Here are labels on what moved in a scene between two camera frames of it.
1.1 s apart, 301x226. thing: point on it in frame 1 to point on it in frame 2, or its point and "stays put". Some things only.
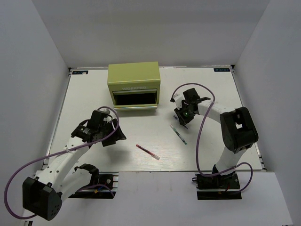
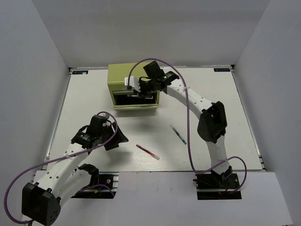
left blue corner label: x=80 y=72 stays put
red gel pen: x=148 y=152 stays put
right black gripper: x=183 y=120 to x=142 y=93
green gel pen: x=178 y=134 stays put
